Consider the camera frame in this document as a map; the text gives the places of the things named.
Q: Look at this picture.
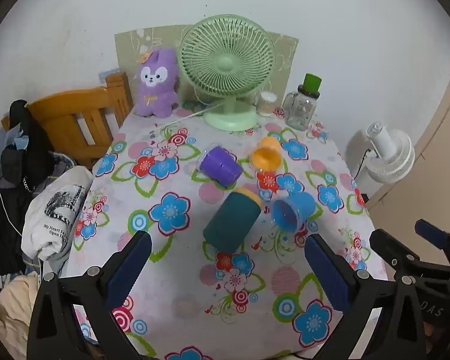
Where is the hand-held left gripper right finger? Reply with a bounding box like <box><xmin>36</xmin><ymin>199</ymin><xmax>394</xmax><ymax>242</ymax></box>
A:
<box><xmin>304</xmin><ymin>233</ymin><xmax>427</xmax><ymax>360</ymax></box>

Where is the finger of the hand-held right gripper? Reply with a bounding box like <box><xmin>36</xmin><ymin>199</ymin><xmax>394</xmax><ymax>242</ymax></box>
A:
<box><xmin>369</xmin><ymin>229</ymin><xmax>450</xmax><ymax>283</ymax></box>
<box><xmin>414</xmin><ymin>219</ymin><xmax>450</xmax><ymax>261</ymax></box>

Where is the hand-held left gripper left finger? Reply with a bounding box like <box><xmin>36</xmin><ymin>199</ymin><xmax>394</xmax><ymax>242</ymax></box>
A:
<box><xmin>27</xmin><ymin>229</ymin><xmax>153</xmax><ymax>360</ymax></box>

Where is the teal cup with yellow rim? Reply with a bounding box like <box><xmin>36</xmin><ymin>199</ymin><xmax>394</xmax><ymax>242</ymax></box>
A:
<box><xmin>203</xmin><ymin>187</ymin><xmax>264</xmax><ymax>252</ymax></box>

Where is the blue plastic cup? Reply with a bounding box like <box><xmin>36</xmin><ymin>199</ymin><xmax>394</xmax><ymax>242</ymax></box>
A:
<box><xmin>271</xmin><ymin>191</ymin><xmax>316</xmax><ymax>232</ymax></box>

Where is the orange plastic cup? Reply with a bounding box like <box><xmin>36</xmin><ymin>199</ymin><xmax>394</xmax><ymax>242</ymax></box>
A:
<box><xmin>250</xmin><ymin>136</ymin><xmax>283</xmax><ymax>171</ymax></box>

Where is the purple plastic cup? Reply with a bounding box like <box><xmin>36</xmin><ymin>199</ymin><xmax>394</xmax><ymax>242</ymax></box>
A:
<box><xmin>197</xmin><ymin>144</ymin><xmax>244</xmax><ymax>188</ymax></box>

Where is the floral tablecloth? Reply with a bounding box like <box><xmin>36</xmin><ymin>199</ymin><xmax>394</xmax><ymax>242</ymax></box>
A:
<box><xmin>65</xmin><ymin>103</ymin><xmax>389</xmax><ymax>360</ymax></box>

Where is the white standing fan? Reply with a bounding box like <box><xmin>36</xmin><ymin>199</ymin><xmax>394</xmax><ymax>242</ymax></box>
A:
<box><xmin>344</xmin><ymin>121</ymin><xmax>416</xmax><ymax>203</ymax></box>

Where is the white printed shirt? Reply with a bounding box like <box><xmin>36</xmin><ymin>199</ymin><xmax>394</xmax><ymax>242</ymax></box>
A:
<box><xmin>21</xmin><ymin>166</ymin><xmax>94</xmax><ymax>261</ymax></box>

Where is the plaid cloth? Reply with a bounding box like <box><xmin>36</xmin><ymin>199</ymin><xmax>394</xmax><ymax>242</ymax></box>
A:
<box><xmin>47</xmin><ymin>152</ymin><xmax>77</xmax><ymax>188</ymax></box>

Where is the cream cloth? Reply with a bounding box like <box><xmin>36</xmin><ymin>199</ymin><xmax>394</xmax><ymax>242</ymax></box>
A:
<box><xmin>0</xmin><ymin>272</ymin><xmax>42</xmax><ymax>360</ymax></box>

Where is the black clothing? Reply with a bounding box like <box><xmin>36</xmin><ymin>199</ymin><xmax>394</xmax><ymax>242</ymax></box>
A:
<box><xmin>0</xmin><ymin>99</ymin><xmax>55</xmax><ymax>274</ymax></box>

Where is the glass jar with green lid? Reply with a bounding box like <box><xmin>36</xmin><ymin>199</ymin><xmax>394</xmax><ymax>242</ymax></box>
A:
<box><xmin>282</xmin><ymin>73</ymin><xmax>322</xmax><ymax>131</ymax></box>

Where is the wooden headboard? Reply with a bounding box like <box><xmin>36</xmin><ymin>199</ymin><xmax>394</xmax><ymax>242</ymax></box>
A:
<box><xmin>2</xmin><ymin>72</ymin><xmax>134</xmax><ymax>169</ymax></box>

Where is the purple plush toy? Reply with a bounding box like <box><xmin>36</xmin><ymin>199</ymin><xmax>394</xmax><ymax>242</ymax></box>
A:
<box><xmin>133</xmin><ymin>47</ymin><xmax>181</xmax><ymax>118</ymax></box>

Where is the cotton swab container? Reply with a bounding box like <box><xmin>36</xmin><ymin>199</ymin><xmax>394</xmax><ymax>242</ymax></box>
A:
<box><xmin>256</xmin><ymin>91</ymin><xmax>277</xmax><ymax>118</ymax></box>

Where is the green desk fan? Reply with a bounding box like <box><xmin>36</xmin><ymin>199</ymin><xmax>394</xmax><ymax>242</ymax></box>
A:
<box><xmin>178</xmin><ymin>14</ymin><xmax>276</xmax><ymax>132</ymax></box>

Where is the black fan cable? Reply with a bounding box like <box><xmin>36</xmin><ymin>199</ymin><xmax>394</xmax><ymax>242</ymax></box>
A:
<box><xmin>354</xmin><ymin>149</ymin><xmax>373</xmax><ymax>181</ymax></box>

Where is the white charging cable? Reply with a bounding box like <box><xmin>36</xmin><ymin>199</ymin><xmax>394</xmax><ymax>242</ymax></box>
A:
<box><xmin>0</xmin><ymin>150</ymin><xmax>23</xmax><ymax>237</ymax></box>

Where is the white fan cable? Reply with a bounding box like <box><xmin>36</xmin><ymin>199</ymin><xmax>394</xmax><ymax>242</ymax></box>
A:
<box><xmin>163</xmin><ymin>101</ymin><xmax>226</xmax><ymax>126</ymax></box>

